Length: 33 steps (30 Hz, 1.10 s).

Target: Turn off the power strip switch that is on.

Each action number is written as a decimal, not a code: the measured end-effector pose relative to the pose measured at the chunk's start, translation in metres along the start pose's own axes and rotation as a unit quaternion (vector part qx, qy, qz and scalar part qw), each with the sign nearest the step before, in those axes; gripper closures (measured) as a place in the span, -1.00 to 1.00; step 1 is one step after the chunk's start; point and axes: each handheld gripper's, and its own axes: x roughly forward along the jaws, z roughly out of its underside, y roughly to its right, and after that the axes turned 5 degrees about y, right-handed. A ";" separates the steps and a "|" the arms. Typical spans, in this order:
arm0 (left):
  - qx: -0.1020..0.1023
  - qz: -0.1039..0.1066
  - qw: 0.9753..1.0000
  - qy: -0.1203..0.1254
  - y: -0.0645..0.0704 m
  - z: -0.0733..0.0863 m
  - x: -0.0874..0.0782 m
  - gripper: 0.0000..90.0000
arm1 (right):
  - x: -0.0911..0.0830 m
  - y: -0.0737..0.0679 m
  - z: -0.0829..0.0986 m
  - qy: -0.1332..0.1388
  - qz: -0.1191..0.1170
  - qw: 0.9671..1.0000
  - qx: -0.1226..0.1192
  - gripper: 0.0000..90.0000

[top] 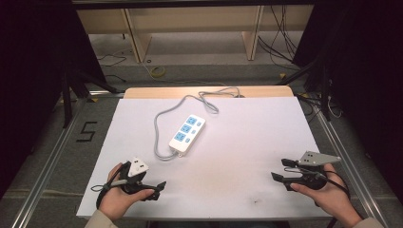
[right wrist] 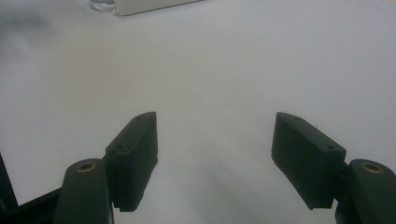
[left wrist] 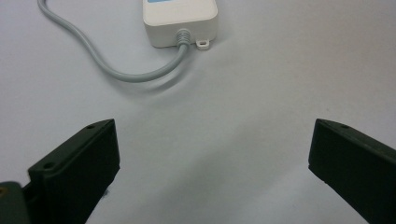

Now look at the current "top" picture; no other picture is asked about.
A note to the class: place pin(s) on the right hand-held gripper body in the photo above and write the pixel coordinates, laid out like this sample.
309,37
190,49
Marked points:
313,158

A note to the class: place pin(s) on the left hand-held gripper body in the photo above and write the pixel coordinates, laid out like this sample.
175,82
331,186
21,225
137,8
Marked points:
137,167

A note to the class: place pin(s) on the person's left hand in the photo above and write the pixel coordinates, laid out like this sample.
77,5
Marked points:
117,199

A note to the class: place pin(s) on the person's right hand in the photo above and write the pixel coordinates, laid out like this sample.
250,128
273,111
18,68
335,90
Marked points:
332,196

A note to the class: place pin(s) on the white table cover sheet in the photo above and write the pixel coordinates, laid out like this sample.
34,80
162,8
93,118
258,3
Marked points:
240,164

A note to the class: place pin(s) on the white power strip blue sockets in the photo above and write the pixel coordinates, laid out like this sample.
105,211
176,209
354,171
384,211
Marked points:
187,136

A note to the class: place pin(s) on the black metal stand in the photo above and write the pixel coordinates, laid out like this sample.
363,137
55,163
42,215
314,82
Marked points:
67,104
324,101

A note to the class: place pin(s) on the light wooden table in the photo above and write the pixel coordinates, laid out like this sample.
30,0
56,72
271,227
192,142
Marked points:
158,92

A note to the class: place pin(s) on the black curtain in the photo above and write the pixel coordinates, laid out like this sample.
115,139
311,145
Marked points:
28,79
367,79

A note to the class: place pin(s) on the light wooden shelf unit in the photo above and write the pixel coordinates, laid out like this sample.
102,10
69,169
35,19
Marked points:
141,38

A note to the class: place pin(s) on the aluminium floor rail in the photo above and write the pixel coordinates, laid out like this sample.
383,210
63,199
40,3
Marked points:
345,164
47,164

